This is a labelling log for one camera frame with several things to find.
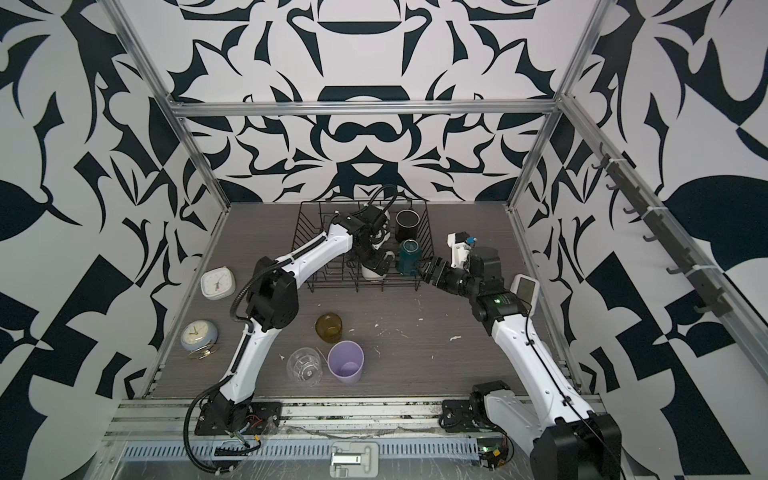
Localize olive green glass cup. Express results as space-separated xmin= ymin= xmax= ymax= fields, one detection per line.
xmin=315 ymin=313 xmax=343 ymax=344

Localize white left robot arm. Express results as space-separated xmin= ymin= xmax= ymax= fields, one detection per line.
xmin=194 ymin=203 xmax=392 ymax=435

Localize clear glass cup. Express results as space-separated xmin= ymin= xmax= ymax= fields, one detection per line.
xmin=286 ymin=347 xmax=323 ymax=387

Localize white mug red inside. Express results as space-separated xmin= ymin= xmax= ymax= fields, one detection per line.
xmin=360 ymin=251 xmax=395 ymax=282

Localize grey wall hook rail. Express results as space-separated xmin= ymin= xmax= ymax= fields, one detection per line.
xmin=594 ymin=144 xmax=734 ymax=317

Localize white square alarm clock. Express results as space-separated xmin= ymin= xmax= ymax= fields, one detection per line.
xmin=200 ymin=266 xmax=236 ymax=300

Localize white digital thermometer display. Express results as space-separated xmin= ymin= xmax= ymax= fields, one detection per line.
xmin=510 ymin=274 xmax=540 ymax=315

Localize black mug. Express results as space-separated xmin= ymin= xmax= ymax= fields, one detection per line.
xmin=395 ymin=209 xmax=421 ymax=244

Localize silver latch bracket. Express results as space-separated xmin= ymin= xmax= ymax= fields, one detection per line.
xmin=329 ymin=441 xmax=380 ymax=479

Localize cream mug dark green outside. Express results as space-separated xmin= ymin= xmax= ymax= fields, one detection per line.
xmin=396 ymin=239 xmax=422 ymax=276

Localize round grey alarm clock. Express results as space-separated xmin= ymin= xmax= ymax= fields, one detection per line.
xmin=180 ymin=319 xmax=219 ymax=360

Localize black wire dish rack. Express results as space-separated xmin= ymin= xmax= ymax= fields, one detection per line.
xmin=278 ymin=198 xmax=435 ymax=292

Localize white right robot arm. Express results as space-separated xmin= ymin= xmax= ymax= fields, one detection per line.
xmin=418 ymin=246 xmax=625 ymax=479

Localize white cable duct strip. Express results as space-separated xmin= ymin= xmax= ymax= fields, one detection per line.
xmin=122 ymin=437 xmax=480 ymax=461

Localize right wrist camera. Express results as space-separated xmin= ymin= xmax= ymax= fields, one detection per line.
xmin=447 ymin=232 xmax=476 ymax=268

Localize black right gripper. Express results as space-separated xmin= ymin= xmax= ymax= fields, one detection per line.
xmin=416 ymin=256 xmax=485 ymax=302

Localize lilac plastic cup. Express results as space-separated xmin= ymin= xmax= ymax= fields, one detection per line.
xmin=327 ymin=340 xmax=365 ymax=385

